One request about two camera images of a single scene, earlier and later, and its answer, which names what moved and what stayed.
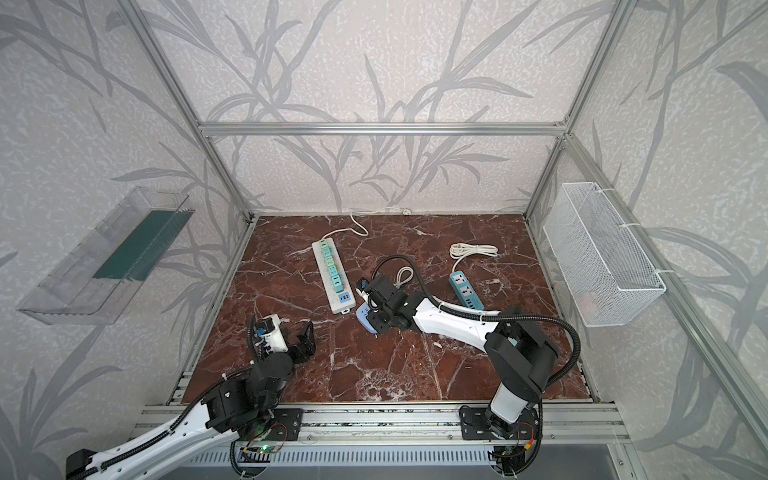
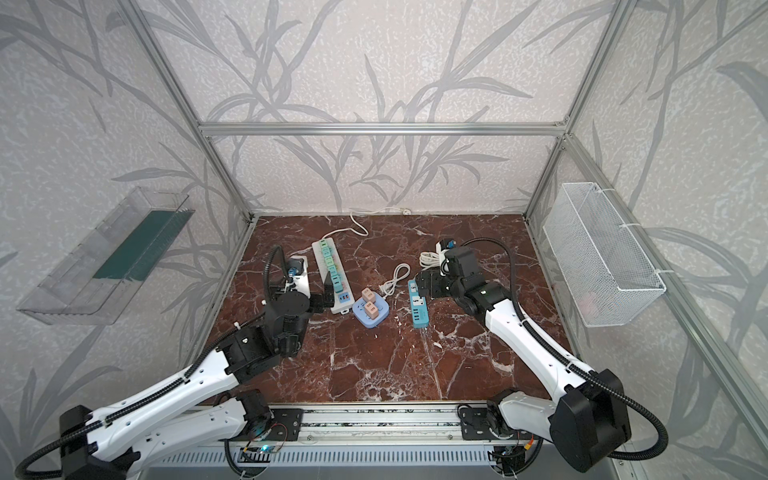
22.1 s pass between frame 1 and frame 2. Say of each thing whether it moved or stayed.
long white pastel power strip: stayed
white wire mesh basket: stayed
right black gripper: moved
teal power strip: moved
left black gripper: moved
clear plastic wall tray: stayed
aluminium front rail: stayed
